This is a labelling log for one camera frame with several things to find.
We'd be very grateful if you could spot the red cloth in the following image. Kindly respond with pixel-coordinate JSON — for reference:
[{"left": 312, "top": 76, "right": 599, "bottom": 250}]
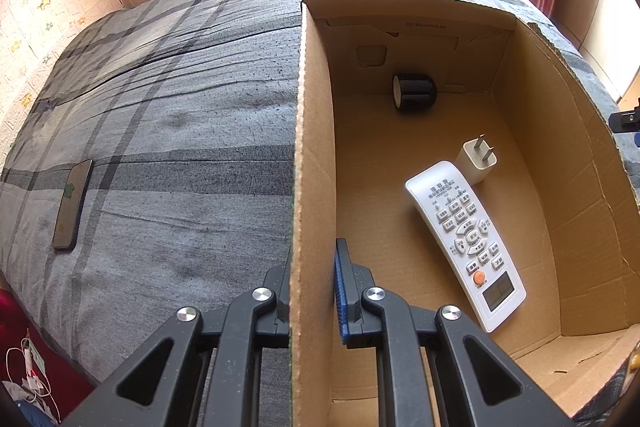
[{"left": 0, "top": 289, "right": 97, "bottom": 424}]

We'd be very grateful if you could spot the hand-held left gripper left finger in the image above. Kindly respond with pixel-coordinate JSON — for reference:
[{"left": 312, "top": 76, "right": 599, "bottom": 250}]
[{"left": 60, "top": 263, "right": 292, "bottom": 427}]

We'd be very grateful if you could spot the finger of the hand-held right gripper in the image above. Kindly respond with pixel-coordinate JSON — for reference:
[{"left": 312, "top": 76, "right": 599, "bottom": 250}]
[{"left": 610, "top": 98, "right": 640, "bottom": 134}]

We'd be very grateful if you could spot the brown cardboard box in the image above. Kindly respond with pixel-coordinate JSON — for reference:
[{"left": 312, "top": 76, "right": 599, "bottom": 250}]
[{"left": 287, "top": 0, "right": 640, "bottom": 427}]

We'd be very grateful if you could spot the white charging cable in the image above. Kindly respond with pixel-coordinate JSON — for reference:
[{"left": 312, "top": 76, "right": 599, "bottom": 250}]
[{"left": 5, "top": 329, "right": 54, "bottom": 408}]

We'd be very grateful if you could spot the cream wardrobe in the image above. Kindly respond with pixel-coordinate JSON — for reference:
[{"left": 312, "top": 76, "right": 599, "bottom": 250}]
[{"left": 550, "top": 0, "right": 640, "bottom": 104}]

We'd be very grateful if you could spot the blue cloth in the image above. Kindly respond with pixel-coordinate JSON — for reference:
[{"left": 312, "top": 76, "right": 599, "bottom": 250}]
[{"left": 0, "top": 389, "right": 62, "bottom": 427}]

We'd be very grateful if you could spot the small white charger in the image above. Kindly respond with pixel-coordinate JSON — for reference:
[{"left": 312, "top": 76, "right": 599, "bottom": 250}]
[{"left": 454, "top": 134, "right": 498, "bottom": 186}]

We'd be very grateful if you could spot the black smartphone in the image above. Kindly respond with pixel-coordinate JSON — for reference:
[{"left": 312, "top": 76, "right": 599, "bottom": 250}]
[{"left": 52, "top": 158, "right": 94, "bottom": 251}]

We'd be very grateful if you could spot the grey plaid bedsheet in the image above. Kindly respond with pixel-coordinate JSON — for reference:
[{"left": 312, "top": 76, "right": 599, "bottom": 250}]
[{"left": 0, "top": 0, "right": 640, "bottom": 427}]

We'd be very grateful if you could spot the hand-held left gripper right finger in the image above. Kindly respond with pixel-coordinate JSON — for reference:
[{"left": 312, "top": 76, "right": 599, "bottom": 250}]
[{"left": 333, "top": 238, "right": 577, "bottom": 427}]

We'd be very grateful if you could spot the white remote control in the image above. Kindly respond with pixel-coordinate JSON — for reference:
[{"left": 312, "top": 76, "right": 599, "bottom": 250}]
[{"left": 405, "top": 161, "right": 528, "bottom": 333}]

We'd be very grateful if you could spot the black tape roll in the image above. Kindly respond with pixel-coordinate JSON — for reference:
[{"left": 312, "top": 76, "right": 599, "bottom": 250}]
[{"left": 392, "top": 73, "right": 439, "bottom": 114}]

